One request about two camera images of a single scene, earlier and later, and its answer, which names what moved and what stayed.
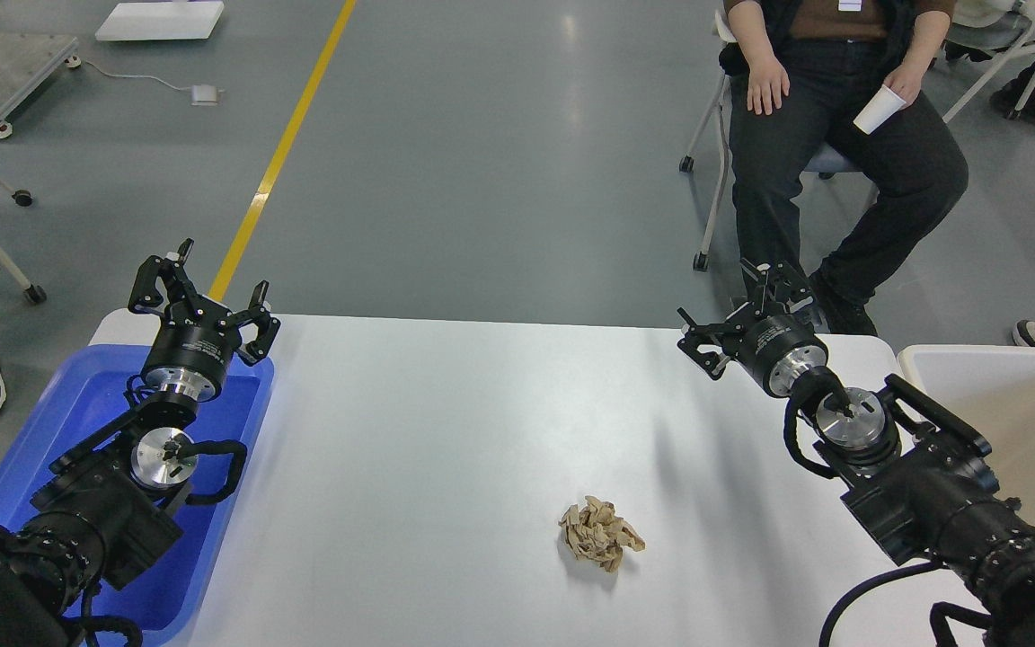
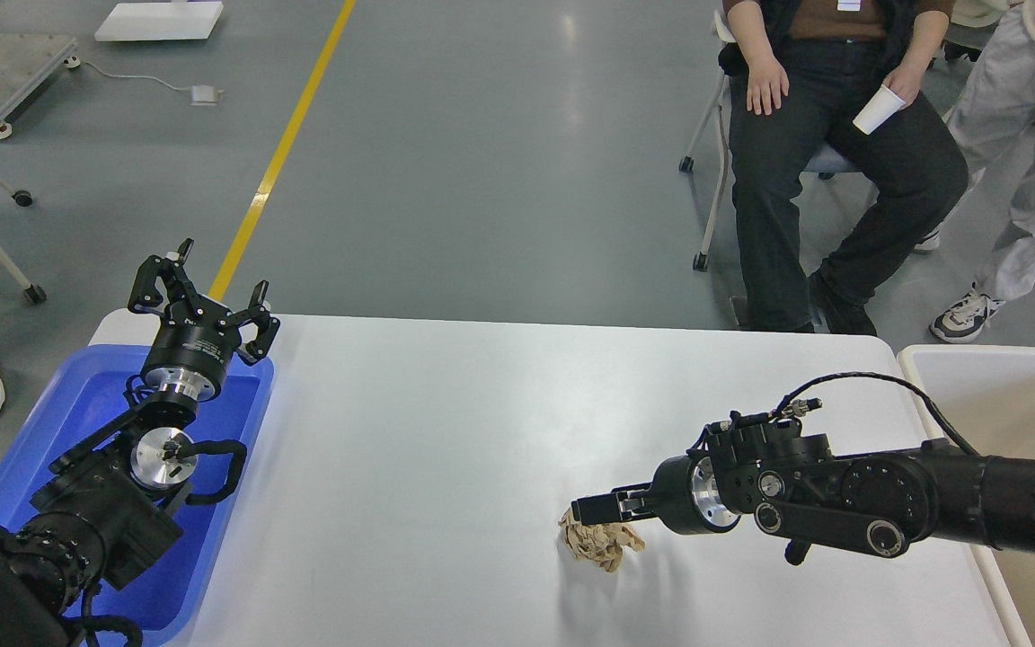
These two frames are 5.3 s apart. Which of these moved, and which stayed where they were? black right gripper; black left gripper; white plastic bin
Moved: black right gripper
Stayed: white plastic bin; black left gripper
